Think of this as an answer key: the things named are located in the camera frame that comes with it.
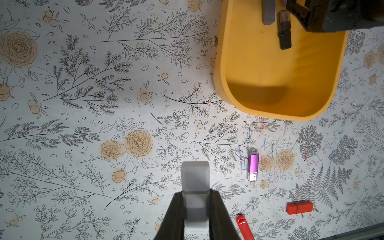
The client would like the black usb flash drive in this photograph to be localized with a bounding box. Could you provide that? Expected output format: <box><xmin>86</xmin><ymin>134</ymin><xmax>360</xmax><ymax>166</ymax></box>
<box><xmin>277</xmin><ymin>10</ymin><xmax>292</xmax><ymax>50</ymax></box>

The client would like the white usb flash drive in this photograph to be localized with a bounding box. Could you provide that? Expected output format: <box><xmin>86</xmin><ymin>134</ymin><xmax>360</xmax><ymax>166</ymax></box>
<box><xmin>181</xmin><ymin>161</ymin><xmax>210</xmax><ymax>234</ymax></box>

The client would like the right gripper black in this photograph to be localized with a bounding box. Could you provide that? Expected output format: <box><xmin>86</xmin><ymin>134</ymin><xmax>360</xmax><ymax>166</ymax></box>
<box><xmin>286</xmin><ymin>0</ymin><xmax>384</xmax><ymax>33</ymax></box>

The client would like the yellow plastic storage box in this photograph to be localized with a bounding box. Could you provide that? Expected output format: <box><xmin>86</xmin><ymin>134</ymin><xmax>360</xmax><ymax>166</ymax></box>
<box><xmin>214</xmin><ymin>1</ymin><xmax>348</xmax><ymax>121</ymax></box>

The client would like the grey usb flash drive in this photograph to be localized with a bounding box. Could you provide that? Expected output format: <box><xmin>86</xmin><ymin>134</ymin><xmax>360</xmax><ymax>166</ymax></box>
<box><xmin>262</xmin><ymin>0</ymin><xmax>276</xmax><ymax>26</ymax></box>

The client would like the red rectangular usb flash drive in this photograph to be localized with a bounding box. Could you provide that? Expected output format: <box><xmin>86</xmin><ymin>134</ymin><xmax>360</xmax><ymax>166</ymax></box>
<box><xmin>286</xmin><ymin>201</ymin><xmax>314</xmax><ymax>215</ymax></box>

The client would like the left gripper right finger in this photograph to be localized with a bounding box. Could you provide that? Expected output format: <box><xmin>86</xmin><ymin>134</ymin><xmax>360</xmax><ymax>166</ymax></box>
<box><xmin>209</xmin><ymin>190</ymin><xmax>240</xmax><ymax>240</ymax></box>

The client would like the purple usb flash drive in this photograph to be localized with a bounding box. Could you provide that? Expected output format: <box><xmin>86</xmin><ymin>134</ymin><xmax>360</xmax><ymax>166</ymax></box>
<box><xmin>247</xmin><ymin>148</ymin><xmax>259</xmax><ymax>182</ymax></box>

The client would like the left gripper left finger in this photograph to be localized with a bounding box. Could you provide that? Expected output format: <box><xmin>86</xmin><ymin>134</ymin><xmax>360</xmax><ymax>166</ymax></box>
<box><xmin>154</xmin><ymin>192</ymin><xmax>185</xmax><ymax>240</ymax></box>

